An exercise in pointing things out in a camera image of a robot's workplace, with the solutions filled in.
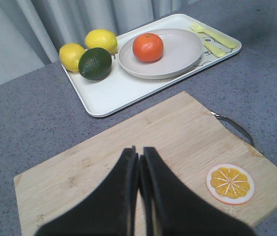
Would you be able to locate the yellow plastic knife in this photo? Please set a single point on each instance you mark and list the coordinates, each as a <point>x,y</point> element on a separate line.
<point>208,45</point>

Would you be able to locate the wooden cutting board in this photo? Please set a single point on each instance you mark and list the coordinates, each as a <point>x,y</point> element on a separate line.
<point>188,138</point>

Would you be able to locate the dark green lime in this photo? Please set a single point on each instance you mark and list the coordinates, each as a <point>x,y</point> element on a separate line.
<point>95,64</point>

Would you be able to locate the orange mandarin fruit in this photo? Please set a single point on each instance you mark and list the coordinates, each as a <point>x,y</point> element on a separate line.
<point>148,47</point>

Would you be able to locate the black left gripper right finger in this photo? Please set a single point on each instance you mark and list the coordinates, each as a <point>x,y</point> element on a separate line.
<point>172,209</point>

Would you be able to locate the yellow lemon right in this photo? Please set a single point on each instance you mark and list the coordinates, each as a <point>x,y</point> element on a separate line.
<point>102,38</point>

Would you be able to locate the fake orange slice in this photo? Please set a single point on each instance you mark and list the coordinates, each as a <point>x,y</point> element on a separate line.
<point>230,184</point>

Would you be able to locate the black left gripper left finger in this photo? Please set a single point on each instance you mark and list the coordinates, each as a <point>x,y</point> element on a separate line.
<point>109,210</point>

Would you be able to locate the metal cutting board handle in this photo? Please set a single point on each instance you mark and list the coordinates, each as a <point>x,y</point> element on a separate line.
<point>236,126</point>

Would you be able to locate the yellow lemon left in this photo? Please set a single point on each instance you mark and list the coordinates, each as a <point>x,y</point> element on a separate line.
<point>70,55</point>

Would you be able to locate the yellow lemon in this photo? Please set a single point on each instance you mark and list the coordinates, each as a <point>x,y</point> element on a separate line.
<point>70,55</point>
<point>102,38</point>

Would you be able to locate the beige round plate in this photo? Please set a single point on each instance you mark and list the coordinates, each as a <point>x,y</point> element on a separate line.
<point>182,49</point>

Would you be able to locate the white bear-print tray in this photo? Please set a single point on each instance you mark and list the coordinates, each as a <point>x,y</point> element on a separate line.
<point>121,89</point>

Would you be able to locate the grey curtain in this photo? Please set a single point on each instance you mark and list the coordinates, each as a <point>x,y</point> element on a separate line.
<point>32,31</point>

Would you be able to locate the yellow plastic fork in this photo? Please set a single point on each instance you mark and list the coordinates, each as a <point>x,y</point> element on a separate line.
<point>219,38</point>

